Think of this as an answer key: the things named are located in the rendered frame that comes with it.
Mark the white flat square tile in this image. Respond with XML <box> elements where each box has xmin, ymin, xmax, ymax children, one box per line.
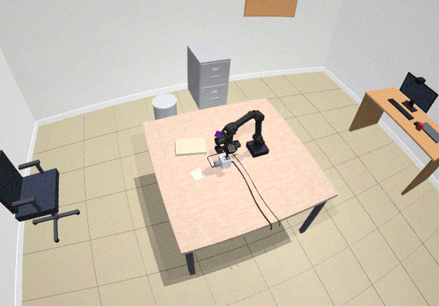
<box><xmin>190</xmin><ymin>168</ymin><xmax>206</xmax><ymax>182</ymax></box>

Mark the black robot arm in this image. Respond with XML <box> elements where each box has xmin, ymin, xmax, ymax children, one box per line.
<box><xmin>214</xmin><ymin>110</ymin><xmax>265</xmax><ymax>154</ymax></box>

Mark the cream flat rectangular slab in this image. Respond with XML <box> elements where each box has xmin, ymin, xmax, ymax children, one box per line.
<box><xmin>175</xmin><ymin>137</ymin><xmax>207</xmax><ymax>156</ymax></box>

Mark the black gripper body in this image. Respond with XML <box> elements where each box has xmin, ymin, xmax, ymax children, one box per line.
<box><xmin>214</xmin><ymin>140</ymin><xmax>241</xmax><ymax>154</ymax></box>

